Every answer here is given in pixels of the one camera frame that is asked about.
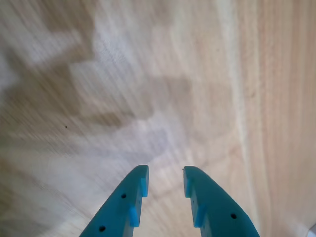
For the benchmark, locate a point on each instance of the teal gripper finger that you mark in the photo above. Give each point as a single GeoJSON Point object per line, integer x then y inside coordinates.
{"type": "Point", "coordinates": [116, 212]}
{"type": "Point", "coordinates": [219, 209]}

